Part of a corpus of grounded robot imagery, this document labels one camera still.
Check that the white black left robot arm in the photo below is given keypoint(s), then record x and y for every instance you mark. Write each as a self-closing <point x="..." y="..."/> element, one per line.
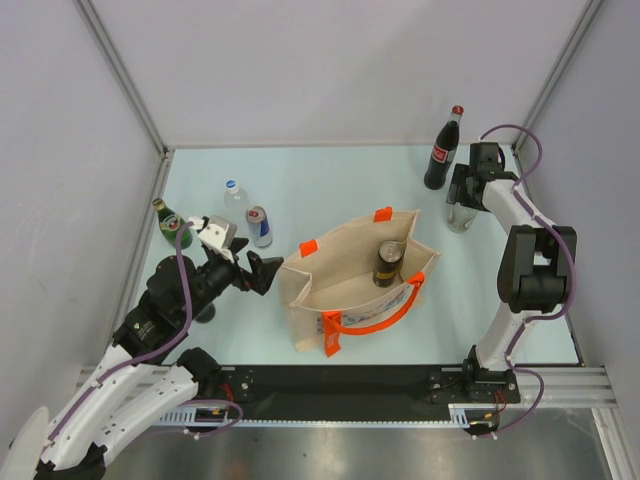
<point x="99" y="421"/>

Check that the clear glass bottle green cap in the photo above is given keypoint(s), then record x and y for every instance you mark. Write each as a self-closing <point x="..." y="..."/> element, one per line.
<point x="461" y="218"/>

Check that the aluminium corner post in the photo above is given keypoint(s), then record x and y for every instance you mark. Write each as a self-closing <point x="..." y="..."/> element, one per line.
<point x="108" y="49"/>
<point x="567" y="54"/>

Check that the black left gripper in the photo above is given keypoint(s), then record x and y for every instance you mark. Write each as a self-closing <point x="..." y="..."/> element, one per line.
<point x="264" y="270"/>

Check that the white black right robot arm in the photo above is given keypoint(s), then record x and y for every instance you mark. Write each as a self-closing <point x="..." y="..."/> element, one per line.
<point x="536" y="274"/>

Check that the left aluminium corner post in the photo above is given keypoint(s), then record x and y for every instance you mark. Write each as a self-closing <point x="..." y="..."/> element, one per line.
<point x="108" y="49"/>

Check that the glass cola bottle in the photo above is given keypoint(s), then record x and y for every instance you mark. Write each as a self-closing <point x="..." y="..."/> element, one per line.
<point x="444" y="150"/>

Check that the clear plastic water bottle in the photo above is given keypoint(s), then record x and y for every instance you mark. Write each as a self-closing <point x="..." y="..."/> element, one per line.
<point x="236" y="201"/>

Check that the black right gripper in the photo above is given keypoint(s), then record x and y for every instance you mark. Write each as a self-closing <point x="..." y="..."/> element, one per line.
<point x="456" y="191"/>

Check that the beige canvas tote bag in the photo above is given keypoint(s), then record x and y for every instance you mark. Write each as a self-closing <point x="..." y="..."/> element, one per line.
<point x="326" y="286"/>

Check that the right aluminium corner post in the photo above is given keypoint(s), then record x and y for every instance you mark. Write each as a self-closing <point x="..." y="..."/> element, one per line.
<point x="567" y="54"/>

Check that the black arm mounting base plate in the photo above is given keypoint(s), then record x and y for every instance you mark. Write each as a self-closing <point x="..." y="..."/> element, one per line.
<point x="439" y="383"/>

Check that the black gold drink can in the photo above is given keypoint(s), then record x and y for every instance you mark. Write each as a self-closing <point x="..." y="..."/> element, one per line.
<point x="389" y="259"/>

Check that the aluminium frame rail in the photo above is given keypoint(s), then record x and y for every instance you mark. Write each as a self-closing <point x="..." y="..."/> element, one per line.
<point x="573" y="387"/>

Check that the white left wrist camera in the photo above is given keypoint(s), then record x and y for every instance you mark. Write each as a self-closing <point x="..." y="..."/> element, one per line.
<point x="216" y="235"/>

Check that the blue white drink can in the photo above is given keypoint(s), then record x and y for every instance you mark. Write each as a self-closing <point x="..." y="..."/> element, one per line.
<point x="259" y="226"/>

